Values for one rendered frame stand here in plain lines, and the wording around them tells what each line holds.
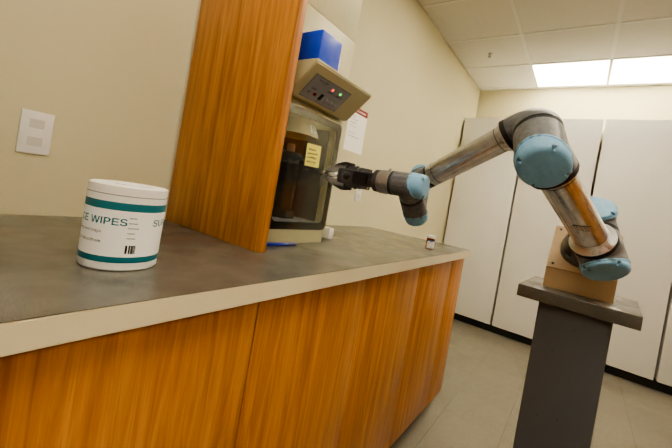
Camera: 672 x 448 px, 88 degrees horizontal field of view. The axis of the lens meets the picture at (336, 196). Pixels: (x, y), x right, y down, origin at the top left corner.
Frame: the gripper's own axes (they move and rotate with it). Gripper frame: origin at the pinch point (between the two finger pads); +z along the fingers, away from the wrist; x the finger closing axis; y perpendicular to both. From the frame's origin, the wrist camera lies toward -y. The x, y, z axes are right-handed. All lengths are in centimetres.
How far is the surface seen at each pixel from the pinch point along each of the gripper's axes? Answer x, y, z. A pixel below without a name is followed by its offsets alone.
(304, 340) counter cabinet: -43, -27, -22
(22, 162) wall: -10, -69, 49
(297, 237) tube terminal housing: -23.6, -4.1, 5.4
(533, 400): -65, 41, -69
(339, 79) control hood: 29.8, -7.6, -5.3
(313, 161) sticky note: 3.4, -3.0, 4.1
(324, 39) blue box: 38.2, -17.5, -5.3
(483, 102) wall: 118, 339, 42
